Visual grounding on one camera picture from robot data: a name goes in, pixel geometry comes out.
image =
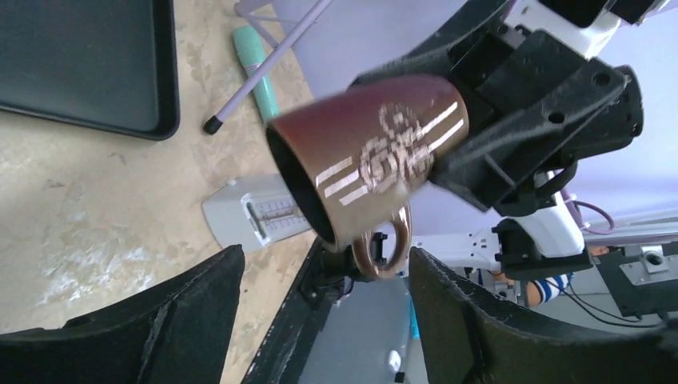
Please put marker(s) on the teal handled tool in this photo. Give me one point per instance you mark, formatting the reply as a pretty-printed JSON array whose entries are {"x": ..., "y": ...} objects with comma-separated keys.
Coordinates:
[{"x": 251, "y": 54}]

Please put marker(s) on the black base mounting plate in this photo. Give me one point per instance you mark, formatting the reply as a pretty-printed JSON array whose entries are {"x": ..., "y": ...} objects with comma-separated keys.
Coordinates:
[{"x": 285, "y": 349}]

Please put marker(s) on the black plastic tray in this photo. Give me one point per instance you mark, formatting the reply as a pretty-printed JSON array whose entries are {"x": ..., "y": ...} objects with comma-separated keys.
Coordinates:
[{"x": 105, "y": 65}]

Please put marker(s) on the person in striped shirt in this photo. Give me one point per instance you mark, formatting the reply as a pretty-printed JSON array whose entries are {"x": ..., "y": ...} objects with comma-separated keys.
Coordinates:
[{"x": 543, "y": 290}]

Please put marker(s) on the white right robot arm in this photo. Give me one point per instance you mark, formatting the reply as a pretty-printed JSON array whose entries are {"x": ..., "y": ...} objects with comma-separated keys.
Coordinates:
[{"x": 545, "y": 243}]

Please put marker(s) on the music stand tripod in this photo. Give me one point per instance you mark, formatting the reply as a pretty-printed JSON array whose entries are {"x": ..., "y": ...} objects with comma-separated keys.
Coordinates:
[{"x": 273, "y": 48}]

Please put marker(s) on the brown ribbed mug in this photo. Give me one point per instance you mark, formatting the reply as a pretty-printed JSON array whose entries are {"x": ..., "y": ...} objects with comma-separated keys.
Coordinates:
[{"x": 352, "y": 160}]

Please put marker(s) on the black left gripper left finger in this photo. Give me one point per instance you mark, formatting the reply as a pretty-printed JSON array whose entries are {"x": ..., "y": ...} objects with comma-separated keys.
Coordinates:
[{"x": 175, "y": 332}]

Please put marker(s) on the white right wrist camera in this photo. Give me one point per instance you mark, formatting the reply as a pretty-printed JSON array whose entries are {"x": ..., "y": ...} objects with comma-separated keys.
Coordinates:
[{"x": 585, "y": 26}]

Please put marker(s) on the white metronome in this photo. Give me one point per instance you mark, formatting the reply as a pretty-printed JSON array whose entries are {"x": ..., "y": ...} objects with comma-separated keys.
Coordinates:
[{"x": 253, "y": 211}]

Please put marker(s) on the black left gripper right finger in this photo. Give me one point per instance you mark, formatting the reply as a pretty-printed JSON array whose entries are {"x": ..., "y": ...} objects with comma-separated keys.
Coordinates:
[{"x": 471, "y": 335}]

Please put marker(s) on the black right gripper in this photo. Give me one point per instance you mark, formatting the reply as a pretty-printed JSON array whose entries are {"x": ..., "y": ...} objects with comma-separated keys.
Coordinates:
[{"x": 536, "y": 108}]

